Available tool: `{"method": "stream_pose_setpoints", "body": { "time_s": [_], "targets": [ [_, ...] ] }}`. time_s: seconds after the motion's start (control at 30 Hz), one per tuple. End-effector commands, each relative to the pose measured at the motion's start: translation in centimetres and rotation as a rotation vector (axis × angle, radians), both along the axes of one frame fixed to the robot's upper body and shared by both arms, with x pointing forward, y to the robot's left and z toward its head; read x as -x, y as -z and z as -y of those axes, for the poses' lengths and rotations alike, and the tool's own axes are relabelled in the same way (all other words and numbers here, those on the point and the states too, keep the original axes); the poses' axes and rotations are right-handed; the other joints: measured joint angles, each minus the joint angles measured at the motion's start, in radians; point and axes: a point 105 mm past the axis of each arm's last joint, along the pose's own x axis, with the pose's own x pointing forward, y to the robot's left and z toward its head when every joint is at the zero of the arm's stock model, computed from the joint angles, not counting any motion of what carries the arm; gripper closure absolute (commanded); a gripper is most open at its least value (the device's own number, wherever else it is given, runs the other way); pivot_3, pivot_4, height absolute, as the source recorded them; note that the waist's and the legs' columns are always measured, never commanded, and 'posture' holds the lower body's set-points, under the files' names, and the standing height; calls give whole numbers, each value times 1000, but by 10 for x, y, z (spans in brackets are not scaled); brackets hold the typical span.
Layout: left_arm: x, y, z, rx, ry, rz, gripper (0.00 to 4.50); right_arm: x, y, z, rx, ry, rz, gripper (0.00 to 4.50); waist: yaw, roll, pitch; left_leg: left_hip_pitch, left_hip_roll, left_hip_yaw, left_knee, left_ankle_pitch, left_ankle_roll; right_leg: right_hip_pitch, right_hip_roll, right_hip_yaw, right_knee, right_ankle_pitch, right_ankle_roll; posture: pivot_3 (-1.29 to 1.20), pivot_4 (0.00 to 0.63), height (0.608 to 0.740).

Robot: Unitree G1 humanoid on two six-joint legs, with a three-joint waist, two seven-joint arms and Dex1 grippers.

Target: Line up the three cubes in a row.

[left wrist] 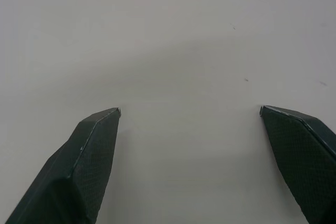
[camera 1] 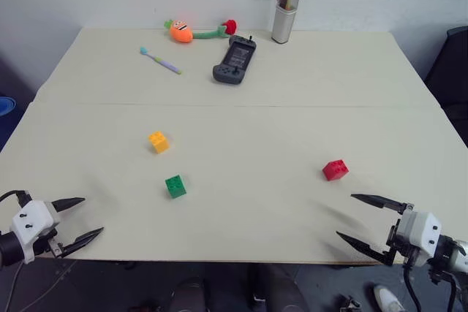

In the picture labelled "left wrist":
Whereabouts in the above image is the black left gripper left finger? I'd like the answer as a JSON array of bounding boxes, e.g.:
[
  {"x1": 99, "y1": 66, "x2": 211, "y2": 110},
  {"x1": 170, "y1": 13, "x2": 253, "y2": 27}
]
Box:
[{"x1": 5, "y1": 107, "x2": 122, "y2": 224}]

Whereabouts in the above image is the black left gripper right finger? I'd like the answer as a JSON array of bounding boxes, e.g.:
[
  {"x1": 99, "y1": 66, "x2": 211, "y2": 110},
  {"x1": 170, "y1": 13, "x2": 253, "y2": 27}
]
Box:
[{"x1": 259, "y1": 105, "x2": 336, "y2": 224}]

